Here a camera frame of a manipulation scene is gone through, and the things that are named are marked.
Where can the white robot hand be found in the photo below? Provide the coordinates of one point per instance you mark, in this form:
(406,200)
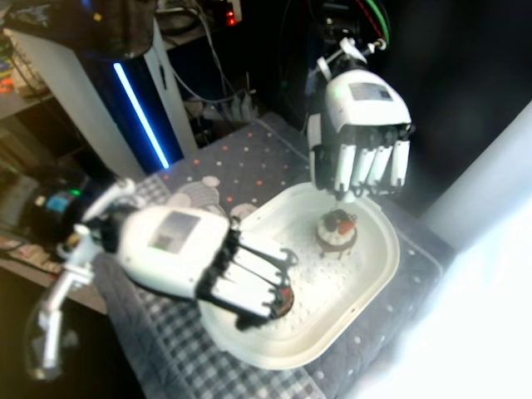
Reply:
(357,112)
(166,249)

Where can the cupcake with red topping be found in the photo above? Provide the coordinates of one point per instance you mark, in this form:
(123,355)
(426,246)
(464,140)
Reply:
(336,237)

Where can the dark cupcake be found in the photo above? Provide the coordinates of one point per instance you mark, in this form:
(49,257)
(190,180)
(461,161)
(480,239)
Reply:
(286,301)

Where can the white perforated plastic basin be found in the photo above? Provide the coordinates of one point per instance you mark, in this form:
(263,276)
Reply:
(357,291)

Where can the grey quilt with bear print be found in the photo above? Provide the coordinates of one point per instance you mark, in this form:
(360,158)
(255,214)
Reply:
(174,341)

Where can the black device with green light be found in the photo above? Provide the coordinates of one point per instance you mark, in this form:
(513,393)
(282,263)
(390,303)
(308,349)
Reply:
(54,208)

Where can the black device with red lights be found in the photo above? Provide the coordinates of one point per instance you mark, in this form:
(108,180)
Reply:
(229,14)

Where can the white computer tower blue light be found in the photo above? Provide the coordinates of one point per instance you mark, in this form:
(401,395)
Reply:
(79,95)

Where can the white backdrop panel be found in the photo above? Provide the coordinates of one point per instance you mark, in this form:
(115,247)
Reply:
(478,291)

